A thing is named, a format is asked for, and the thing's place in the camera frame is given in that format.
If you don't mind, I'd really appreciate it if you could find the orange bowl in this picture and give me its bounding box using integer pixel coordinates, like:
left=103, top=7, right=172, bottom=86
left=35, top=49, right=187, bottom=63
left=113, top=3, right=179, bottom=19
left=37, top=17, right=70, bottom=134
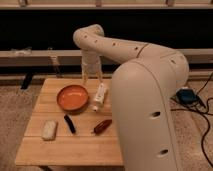
left=57, top=85, right=89, bottom=111

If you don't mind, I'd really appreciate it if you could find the wooden table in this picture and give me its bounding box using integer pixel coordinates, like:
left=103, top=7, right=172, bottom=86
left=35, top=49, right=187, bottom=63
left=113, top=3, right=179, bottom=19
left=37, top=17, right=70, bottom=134
left=15, top=78, right=123, bottom=166

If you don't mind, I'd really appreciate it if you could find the blue power adapter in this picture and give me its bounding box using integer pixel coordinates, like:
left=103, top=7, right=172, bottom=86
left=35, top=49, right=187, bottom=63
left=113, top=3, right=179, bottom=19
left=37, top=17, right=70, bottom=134
left=176, top=89, right=198, bottom=105

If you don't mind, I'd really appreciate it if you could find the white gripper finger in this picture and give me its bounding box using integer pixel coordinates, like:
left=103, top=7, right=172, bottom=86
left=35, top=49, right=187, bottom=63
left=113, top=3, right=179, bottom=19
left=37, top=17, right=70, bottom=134
left=82, top=69, right=88, bottom=85
left=97, top=69, right=103, bottom=83

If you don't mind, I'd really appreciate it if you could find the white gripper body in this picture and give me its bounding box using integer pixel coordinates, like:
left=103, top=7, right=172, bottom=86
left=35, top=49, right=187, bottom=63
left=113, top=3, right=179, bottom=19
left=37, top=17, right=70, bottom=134
left=82, top=50, right=101, bottom=72

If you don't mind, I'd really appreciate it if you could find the black cable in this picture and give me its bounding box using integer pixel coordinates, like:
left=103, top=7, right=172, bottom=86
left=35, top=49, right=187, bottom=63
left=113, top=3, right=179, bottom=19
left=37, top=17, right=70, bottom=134
left=170, top=71, right=213, bottom=168

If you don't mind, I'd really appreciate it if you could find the white tape on rail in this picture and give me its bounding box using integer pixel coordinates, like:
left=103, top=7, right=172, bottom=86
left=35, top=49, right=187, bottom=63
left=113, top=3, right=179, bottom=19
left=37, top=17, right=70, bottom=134
left=11, top=47, right=32, bottom=57

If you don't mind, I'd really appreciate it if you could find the brown red pepper toy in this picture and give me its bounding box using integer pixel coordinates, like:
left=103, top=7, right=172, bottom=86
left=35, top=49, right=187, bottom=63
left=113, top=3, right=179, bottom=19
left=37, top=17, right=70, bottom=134
left=93, top=119, right=112, bottom=135

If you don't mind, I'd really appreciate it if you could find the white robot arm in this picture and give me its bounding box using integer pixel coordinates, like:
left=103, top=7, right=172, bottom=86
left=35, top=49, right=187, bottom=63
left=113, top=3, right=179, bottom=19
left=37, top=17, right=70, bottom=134
left=73, top=24, right=189, bottom=171

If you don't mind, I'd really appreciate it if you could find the white tube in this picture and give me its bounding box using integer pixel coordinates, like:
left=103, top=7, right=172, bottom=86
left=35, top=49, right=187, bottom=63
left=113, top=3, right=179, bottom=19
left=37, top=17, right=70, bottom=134
left=92, top=83, right=108, bottom=112

